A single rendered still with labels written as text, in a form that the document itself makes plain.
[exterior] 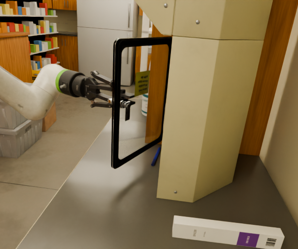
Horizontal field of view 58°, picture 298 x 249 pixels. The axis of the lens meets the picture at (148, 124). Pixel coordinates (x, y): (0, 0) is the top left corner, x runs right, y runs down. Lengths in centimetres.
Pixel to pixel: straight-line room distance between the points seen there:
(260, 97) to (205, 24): 52
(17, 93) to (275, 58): 92
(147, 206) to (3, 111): 225
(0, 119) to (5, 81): 195
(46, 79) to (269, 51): 82
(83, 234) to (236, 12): 65
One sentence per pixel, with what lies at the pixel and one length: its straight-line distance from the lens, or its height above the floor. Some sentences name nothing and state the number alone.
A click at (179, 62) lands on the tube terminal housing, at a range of 68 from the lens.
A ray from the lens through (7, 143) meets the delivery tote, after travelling 302.
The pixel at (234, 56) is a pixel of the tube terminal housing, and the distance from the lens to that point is 74.
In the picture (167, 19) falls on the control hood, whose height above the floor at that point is 145.
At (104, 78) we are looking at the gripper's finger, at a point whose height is 125.
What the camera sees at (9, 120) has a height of 43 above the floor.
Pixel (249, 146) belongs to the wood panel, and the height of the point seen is 98.
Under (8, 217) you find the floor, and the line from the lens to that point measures 233.
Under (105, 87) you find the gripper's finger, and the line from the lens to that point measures 90.
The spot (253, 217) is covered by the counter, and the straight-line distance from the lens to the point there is 86.
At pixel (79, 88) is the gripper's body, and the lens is 96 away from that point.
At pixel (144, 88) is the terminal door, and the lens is 87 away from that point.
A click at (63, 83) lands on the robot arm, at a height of 121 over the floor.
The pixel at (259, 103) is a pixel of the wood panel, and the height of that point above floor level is 116.
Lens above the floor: 145
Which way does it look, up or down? 22 degrees down
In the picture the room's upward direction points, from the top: 4 degrees clockwise
